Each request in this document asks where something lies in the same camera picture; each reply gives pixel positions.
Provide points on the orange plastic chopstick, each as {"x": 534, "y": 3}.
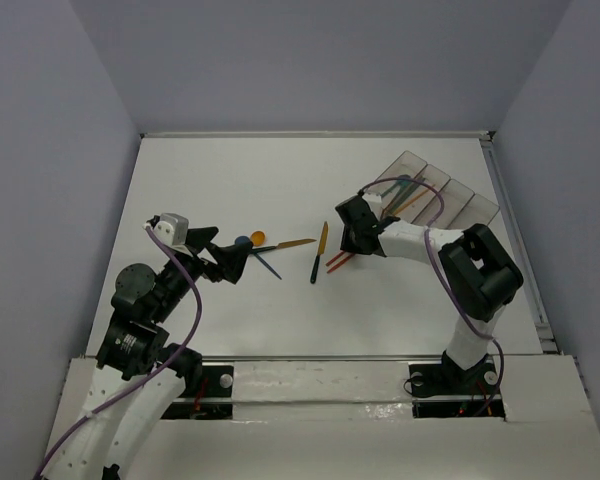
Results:
{"x": 413, "y": 199}

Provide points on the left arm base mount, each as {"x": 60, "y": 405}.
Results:
{"x": 210, "y": 399}

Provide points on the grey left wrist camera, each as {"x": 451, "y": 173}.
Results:
{"x": 169, "y": 229}

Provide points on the blue plastic spoon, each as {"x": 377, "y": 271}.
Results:
{"x": 245, "y": 241}

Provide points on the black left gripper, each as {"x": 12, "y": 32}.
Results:
{"x": 206, "y": 255}

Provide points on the orange plastic spoon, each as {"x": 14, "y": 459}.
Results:
{"x": 258, "y": 238}

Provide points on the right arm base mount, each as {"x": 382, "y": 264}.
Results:
{"x": 434, "y": 396}

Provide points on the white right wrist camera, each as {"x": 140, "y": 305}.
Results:
{"x": 374, "y": 201}

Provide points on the gold knife dark handle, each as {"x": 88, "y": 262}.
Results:
{"x": 320, "y": 251}
{"x": 283, "y": 245}

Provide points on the teal plastic spoon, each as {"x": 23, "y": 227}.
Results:
{"x": 395, "y": 187}

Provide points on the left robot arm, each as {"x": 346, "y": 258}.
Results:
{"x": 138, "y": 372}

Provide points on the clear smoked utensil organizer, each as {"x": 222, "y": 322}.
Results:
{"x": 453, "y": 203}

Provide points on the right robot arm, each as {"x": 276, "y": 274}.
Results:
{"x": 474, "y": 269}

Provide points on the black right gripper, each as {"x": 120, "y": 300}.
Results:
{"x": 347, "y": 242}

